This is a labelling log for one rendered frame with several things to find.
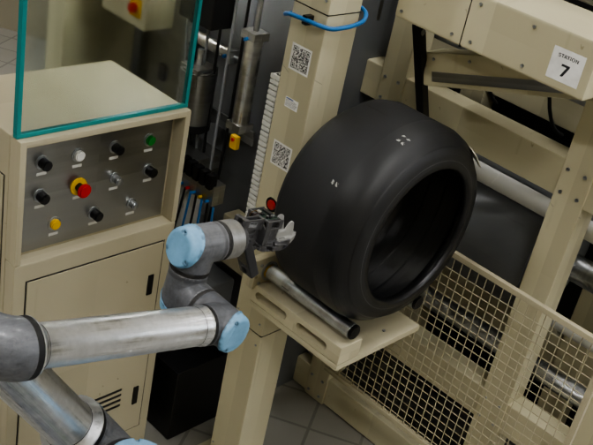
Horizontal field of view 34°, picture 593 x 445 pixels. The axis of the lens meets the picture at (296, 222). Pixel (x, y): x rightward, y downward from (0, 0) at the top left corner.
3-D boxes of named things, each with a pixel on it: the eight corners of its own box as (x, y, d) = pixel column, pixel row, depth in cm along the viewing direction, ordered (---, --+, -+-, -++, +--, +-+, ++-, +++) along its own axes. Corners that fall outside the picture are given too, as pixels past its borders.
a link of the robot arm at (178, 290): (179, 332, 210) (193, 283, 205) (147, 304, 217) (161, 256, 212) (211, 324, 217) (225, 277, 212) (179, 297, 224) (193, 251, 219)
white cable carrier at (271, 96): (243, 219, 292) (270, 72, 269) (255, 214, 295) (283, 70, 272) (253, 225, 289) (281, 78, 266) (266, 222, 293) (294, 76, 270)
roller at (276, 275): (261, 278, 279) (264, 265, 277) (272, 274, 282) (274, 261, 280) (348, 342, 259) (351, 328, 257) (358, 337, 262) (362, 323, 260)
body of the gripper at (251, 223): (287, 220, 224) (251, 226, 215) (277, 252, 227) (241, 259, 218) (265, 205, 228) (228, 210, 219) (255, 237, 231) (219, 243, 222)
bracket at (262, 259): (244, 285, 279) (250, 256, 274) (337, 251, 306) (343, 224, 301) (252, 290, 277) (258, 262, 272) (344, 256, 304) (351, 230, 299)
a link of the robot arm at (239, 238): (227, 267, 215) (199, 246, 220) (243, 264, 218) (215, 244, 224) (237, 232, 211) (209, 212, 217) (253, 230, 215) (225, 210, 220)
